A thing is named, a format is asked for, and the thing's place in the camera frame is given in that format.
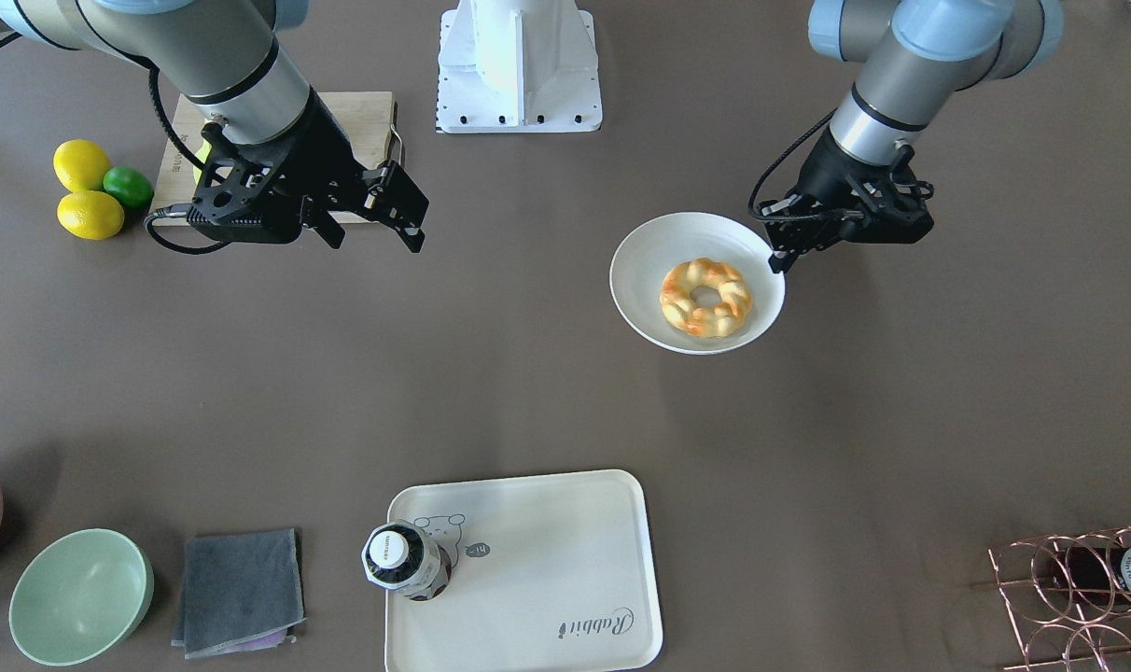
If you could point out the yellow lemon rear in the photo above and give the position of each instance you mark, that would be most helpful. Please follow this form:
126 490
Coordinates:
81 165

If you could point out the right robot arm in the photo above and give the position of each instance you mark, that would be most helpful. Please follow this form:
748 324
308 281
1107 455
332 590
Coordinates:
224 56

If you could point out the green lime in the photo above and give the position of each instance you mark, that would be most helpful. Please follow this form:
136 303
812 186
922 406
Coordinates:
129 187

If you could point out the copper wire bottle rack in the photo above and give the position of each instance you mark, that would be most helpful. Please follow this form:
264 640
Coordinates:
1067 603

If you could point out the mint green bowl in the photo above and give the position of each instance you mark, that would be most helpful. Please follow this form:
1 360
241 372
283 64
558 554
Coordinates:
80 597

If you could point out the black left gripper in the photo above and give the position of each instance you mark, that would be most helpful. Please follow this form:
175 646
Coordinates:
829 170

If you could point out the wooden cutting board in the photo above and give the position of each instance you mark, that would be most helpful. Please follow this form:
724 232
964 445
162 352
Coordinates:
366 119

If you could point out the yellow lemon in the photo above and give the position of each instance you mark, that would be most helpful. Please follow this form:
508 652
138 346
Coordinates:
81 165
91 215

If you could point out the white plate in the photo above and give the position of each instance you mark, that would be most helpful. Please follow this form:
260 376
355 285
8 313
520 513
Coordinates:
647 254

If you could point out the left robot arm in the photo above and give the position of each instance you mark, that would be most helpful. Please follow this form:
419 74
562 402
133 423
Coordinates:
914 55

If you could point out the glazed twisted donut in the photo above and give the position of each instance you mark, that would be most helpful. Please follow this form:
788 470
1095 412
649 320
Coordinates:
706 298

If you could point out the white serving tray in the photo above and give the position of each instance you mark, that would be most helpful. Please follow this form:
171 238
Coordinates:
551 573

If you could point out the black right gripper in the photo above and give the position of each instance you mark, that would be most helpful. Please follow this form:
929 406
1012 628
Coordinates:
328 147

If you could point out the dark drink bottle on tray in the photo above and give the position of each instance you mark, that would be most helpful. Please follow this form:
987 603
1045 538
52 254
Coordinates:
404 559

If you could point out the yellow lemon front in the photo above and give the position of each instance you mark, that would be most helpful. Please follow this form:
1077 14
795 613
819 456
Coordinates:
91 215

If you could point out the bottle in rack upper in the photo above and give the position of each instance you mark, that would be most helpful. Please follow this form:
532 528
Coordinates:
1101 576

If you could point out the grey folded cloth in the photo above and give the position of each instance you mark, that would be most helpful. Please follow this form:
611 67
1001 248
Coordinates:
238 593

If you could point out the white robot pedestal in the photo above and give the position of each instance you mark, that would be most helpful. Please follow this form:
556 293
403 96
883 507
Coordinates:
518 67

